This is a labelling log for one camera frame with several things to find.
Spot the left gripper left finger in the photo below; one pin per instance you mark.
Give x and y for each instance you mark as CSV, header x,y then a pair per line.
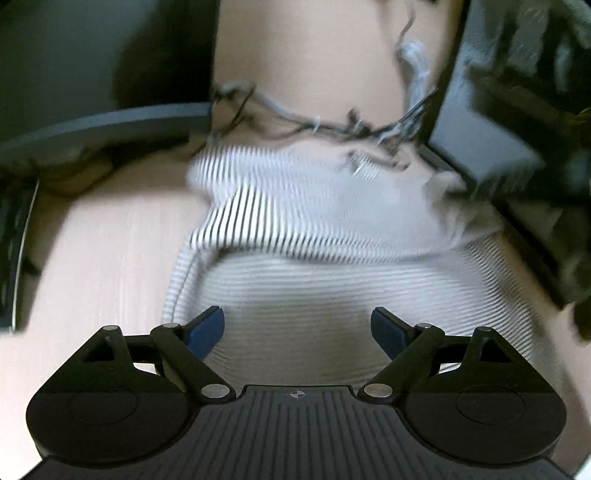
x,y
184,349

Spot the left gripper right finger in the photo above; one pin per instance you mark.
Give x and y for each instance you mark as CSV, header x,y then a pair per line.
x,y
412,353

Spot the striped knit garment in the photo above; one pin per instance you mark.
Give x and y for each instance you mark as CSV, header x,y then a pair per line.
x,y
298,252

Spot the black computer monitor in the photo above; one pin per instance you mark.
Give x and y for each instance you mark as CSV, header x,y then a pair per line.
x,y
115,126

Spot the black keyboard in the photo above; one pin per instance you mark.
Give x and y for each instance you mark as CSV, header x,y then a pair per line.
x,y
18,196

